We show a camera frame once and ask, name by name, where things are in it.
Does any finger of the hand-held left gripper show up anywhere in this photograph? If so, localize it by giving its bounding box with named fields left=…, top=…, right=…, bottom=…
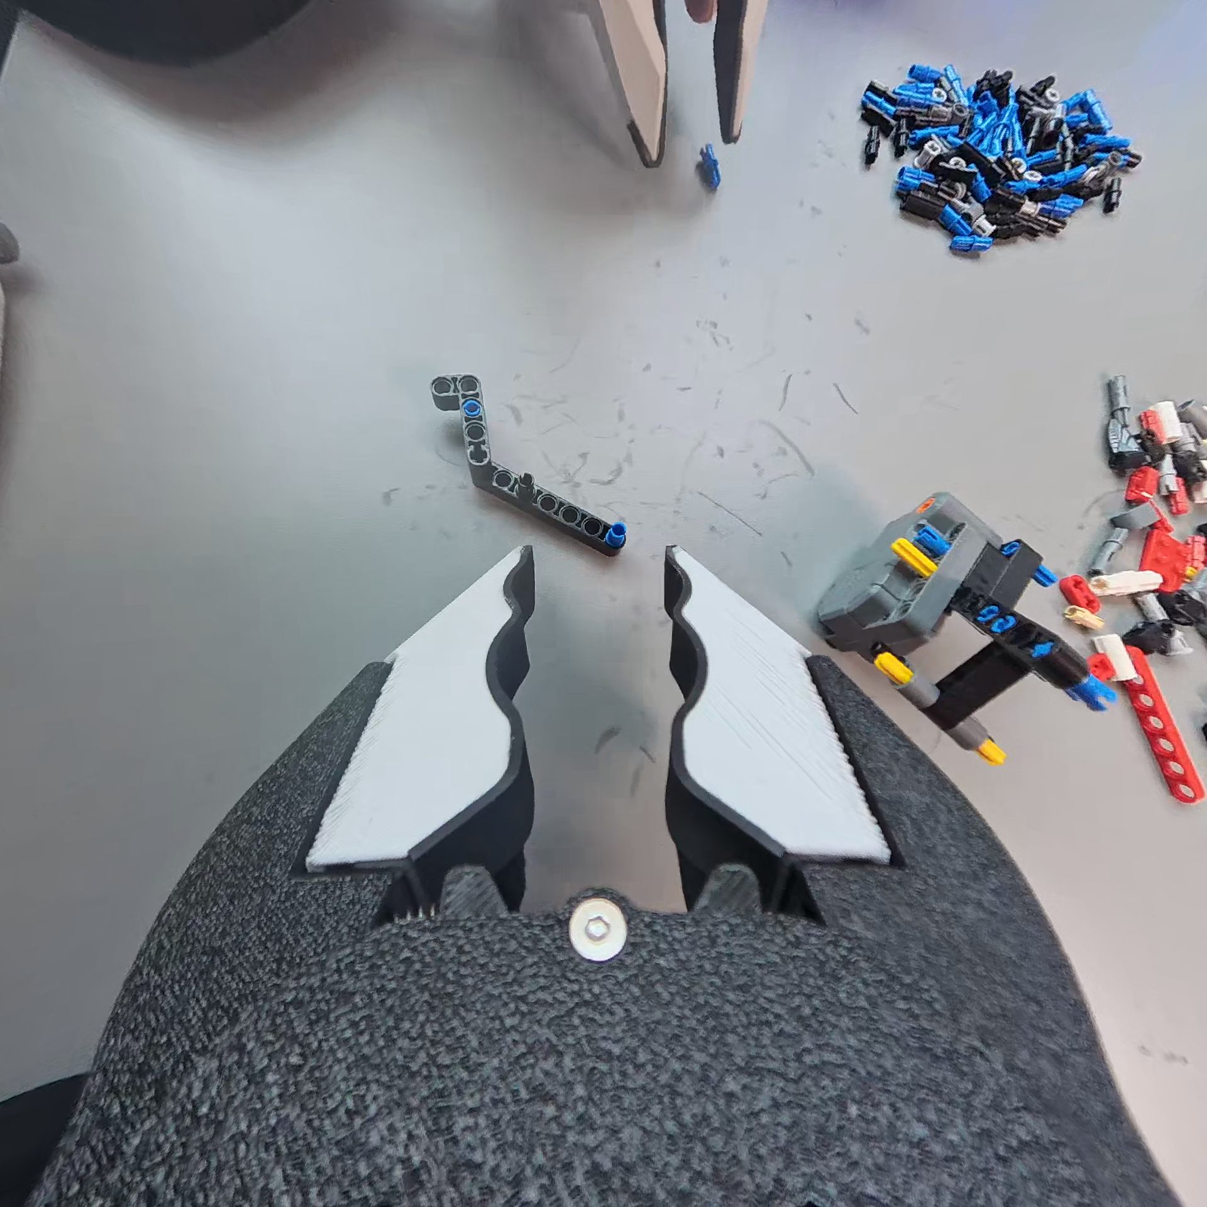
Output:
left=582, top=0, right=671, bottom=171
left=712, top=0, right=771, bottom=145

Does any red long holed beam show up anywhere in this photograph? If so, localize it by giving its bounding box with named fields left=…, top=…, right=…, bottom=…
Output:
left=1120, top=646, right=1207, bottom=805

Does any black bent beam with pins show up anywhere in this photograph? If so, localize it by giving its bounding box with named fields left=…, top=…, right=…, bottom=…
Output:
left=430, top=373, right=628, bottom=559

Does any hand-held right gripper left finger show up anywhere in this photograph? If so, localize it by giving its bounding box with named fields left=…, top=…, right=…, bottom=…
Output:
left=304, top=544, right=538, bottom=922

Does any pile of red grey pieces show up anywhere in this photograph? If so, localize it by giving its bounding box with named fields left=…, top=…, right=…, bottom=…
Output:
left=1059, top=375, right=1207, bottom=746

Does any pile of blue black pins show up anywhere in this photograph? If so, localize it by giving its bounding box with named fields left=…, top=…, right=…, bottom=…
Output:
left=860, top=64, right=1144, bottom=258

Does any grey desk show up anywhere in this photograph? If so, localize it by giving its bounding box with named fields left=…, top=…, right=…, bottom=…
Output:
left=0, top=0, right=1207, bottom=1207

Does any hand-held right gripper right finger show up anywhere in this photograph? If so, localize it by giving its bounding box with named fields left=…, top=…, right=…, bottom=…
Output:
left=662, top=544, right=895, bottom=922

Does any dark object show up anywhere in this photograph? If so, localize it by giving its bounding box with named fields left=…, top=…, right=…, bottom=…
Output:
left=0, top=0, right=317, bottom=69

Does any grey motor block assembly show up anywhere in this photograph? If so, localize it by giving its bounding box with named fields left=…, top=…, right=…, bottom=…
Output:
left=814, top=492, right=1120, bottom=767

